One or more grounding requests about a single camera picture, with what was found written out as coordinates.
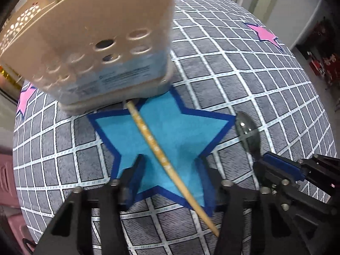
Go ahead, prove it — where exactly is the grey translucent plastic spoon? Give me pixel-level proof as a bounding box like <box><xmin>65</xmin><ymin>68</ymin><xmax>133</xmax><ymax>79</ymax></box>
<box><xmin>235</xmin><ymin>111</ymin><xmax>261</xmax><ymax>161</ymax></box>

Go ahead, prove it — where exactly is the patterned bamboo chopstick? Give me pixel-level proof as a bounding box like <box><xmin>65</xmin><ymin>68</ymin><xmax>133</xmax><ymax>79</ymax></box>
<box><xmin>126</xmin><ymin>101</ymin><xmax>219</xmax><ymax>237</ymax></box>

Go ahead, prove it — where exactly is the pink plastic stool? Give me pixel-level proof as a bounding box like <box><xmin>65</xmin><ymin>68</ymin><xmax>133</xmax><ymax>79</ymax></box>
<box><xmin>0</xmin><ymin>154</ymin><xmax>20</xmax><ymax>208</ymax></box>

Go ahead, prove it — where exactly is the grey checked tablecloth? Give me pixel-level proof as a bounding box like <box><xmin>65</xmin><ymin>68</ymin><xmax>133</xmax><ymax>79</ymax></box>
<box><xmin>13</xmin><ymin>0</ymin><xmax>338</xmax><ymax>254</ymax></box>

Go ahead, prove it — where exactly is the beige plastic utensil holder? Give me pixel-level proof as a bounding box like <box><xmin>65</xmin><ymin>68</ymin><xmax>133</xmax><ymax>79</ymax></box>
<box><xmin>1</xmin><ymin>0</ymin><xmax>175</xmax><ymax>115</ymax></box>

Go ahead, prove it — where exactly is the beige perforated storage rack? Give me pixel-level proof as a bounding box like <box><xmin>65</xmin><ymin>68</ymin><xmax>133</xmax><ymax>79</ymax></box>
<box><xmin>1</xmin><ymin>0</ymin><xmax>52</xmax><ymax>53</ymax></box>

